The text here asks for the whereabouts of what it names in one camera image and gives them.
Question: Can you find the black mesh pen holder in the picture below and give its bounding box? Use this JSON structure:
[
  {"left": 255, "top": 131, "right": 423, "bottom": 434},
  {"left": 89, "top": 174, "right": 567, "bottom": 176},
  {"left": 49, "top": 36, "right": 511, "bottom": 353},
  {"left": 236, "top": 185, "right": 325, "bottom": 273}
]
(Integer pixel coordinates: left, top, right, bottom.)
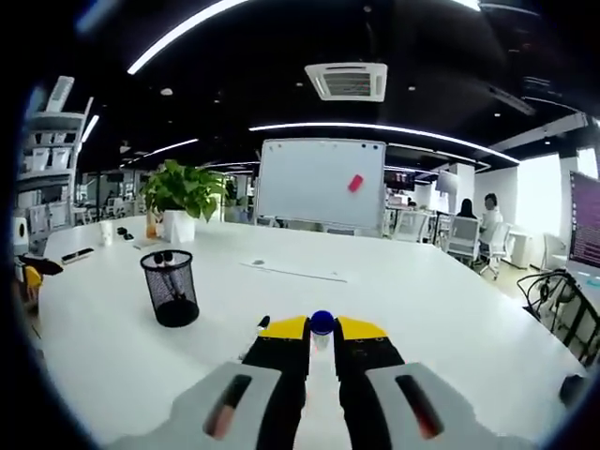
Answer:
[{"left": 140, "top": 249, "right": 201, "bottom": 328}]

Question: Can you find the curved ceiling light strip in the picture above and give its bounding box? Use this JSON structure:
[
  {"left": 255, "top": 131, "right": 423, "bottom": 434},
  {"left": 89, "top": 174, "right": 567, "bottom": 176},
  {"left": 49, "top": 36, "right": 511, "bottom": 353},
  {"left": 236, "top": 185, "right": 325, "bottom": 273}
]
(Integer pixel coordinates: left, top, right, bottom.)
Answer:
[{"left": 247, "top": 122, "right": 521, "bottom": 164}]

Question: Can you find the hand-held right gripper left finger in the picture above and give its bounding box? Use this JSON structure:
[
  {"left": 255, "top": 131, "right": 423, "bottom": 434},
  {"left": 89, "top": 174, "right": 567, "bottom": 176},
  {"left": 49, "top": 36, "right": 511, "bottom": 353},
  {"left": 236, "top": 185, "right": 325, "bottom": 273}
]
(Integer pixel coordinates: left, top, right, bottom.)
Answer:
[{"left": 110, "top": 315, "right": 311, "bottom": 450}]

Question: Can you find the short ceiling light strip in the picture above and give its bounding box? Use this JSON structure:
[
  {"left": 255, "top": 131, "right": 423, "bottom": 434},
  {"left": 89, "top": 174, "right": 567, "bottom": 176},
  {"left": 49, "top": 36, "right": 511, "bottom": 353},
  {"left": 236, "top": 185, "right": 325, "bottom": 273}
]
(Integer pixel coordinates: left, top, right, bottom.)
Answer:
[{"left": 140, "top": 138, "right": 201, "bottom": 158}]

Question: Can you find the ceiling air conditioner vent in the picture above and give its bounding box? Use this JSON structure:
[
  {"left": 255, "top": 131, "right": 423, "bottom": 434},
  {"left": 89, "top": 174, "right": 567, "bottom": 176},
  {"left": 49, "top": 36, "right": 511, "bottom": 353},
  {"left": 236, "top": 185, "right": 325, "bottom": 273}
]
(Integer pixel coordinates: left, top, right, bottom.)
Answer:
[{"left": 304, "top": 62, "right": 389, "bottom": 102}]

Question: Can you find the tangle of black cables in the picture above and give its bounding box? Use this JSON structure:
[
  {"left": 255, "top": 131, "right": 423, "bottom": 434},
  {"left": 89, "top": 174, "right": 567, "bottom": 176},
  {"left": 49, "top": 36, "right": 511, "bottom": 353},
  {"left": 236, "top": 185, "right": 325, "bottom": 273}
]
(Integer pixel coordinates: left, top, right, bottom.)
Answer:
[{"left": 517, "top": 269, "right": 600, "bottom": 367}]

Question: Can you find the purple screen computer monitor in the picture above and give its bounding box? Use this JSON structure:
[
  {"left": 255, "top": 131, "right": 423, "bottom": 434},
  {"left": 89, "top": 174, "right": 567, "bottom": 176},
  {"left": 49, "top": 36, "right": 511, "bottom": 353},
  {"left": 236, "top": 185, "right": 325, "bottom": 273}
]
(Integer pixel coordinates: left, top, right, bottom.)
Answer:
[{"left": 564, "top": 171, "right": 600, "bottom": 282}]

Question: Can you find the white mesh office chair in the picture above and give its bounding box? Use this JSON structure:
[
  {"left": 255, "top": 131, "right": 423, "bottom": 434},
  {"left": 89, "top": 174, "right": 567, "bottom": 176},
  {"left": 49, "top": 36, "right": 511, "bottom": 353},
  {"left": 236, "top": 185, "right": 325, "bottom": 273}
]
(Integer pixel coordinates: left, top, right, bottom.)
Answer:
[
  {"left": 478, "top": 222, "right": 513, "bottom": 281},
  {"left": 447, "top": 217, "right": 482, "bottom": 263}
]

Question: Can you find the white whiteboard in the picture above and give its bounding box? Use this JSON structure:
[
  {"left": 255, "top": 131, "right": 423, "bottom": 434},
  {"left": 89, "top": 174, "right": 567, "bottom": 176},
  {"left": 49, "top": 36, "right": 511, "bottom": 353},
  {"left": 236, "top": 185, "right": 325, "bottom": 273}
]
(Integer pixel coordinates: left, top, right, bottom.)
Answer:
[{"left": 256, "top": 138, "right": 388, "bottom": 232}]

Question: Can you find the long ceiling light strip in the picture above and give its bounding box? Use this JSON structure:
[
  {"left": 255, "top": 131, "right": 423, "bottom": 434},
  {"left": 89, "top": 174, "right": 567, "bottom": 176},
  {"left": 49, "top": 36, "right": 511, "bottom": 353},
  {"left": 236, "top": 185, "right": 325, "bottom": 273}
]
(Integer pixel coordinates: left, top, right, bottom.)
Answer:
[{"left": 127, "top": 0, "right": 482, "bottom": 75}]

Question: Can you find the blue cap whiteboard marker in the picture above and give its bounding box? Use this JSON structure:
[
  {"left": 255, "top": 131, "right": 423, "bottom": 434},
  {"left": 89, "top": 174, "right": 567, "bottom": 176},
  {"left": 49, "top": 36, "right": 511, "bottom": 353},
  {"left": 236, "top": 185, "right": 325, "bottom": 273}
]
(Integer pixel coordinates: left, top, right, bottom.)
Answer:
[{"left": 308, "top": 309, "right": 338, "bottom": 381}]

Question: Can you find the black smartphone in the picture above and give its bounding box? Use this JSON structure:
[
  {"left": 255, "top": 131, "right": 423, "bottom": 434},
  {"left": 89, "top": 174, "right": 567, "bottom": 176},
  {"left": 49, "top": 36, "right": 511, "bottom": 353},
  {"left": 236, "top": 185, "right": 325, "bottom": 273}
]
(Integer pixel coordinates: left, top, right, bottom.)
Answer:
[{"left": 60, "top": 247, "right": 95, "bottom": 265}]

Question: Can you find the green potted plant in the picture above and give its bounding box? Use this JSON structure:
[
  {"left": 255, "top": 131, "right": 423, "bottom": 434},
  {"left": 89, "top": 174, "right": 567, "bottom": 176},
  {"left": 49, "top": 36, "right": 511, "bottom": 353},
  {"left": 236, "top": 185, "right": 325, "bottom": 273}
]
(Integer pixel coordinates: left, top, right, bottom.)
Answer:
[{"left": 139, "top": 158, "right": 229, "bottom": 245}]

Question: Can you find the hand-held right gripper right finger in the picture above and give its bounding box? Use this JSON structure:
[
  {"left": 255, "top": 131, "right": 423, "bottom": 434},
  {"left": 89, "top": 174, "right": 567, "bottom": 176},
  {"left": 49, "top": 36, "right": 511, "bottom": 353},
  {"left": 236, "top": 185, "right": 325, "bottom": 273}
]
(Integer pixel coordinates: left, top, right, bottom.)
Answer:
[{"left": 333, "top": 315, "right": 538, "bottom": 450}]

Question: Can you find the grey metal storage shelf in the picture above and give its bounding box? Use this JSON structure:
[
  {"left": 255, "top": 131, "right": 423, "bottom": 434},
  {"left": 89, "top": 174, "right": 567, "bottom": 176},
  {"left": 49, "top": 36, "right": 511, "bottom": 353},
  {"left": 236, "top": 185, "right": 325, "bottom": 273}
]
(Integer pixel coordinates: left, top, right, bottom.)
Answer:
[{"left": 18, "top": 77, "right": 95, "bottom": 226}]

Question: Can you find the white ribbed box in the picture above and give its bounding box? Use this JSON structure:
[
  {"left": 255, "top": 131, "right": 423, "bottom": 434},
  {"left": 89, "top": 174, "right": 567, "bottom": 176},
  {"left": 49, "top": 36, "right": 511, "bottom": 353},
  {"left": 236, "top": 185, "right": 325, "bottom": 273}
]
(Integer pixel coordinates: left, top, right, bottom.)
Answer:
[{"left": 46, "top": 75, "right": 75, "bottom": 113}]

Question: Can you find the grey monitor screen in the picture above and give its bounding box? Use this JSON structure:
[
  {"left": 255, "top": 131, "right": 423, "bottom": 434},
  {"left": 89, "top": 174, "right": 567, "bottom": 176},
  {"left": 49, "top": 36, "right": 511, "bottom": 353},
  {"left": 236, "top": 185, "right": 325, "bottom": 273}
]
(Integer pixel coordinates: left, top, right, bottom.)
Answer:
[{"left": 434, "top": 169, "right": 459, "bottom": 194}]

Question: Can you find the dark rounded object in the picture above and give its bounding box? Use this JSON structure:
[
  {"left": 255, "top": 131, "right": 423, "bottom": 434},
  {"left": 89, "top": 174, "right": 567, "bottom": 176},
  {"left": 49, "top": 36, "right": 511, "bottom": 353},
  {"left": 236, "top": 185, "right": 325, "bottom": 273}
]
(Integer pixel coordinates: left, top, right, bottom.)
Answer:
[{"left": 559, "top": 373, "right": 587, "bottom": 409}]

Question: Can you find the white whiteboard marker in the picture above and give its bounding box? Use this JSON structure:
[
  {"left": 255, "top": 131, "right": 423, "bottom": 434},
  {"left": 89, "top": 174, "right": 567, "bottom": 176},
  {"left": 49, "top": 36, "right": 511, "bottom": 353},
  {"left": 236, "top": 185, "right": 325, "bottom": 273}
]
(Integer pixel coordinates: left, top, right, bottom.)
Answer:
[{"left": 153, "top": 251, "right": 182, "bottom": 301}]

